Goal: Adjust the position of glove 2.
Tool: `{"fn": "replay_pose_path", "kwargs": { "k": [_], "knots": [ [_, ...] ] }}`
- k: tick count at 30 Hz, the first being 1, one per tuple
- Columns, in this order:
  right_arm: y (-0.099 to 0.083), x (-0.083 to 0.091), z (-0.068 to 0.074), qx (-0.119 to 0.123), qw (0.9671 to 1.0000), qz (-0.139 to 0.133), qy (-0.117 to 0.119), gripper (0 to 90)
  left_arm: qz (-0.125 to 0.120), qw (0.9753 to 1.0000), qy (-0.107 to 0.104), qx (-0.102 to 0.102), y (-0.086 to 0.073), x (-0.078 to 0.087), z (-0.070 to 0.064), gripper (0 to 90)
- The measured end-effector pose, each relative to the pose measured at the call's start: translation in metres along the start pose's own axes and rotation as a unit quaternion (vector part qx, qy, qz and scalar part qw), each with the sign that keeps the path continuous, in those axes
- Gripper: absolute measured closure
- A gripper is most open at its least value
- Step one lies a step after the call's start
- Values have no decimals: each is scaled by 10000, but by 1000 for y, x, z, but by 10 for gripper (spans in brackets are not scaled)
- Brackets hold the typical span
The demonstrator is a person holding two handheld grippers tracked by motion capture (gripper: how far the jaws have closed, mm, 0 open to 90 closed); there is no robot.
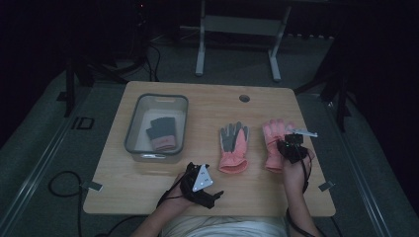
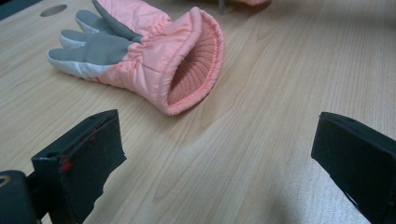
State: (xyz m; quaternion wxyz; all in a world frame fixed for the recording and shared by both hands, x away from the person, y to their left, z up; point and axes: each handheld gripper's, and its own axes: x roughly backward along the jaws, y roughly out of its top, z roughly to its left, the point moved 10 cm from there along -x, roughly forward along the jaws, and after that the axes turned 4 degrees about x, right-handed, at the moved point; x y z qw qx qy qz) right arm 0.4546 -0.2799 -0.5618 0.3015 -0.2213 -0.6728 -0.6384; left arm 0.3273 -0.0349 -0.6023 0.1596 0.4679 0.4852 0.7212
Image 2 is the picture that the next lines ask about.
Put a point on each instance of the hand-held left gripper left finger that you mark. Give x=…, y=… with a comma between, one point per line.
x=84, y=165

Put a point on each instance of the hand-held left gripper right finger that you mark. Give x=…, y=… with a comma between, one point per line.
x=358, y=161

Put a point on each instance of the pink glove with grey palm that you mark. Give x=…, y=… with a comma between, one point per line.
x=149, y=56

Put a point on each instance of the pink glove with printed back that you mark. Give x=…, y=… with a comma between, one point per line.
x=250, y=2

